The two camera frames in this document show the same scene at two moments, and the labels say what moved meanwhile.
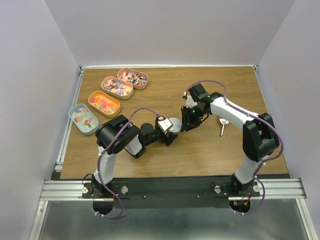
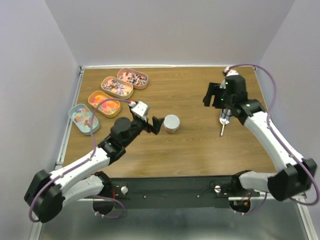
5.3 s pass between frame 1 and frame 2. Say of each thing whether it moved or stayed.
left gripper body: moved
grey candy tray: stayed
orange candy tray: stayed
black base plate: stayed
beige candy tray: stayed
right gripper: moved
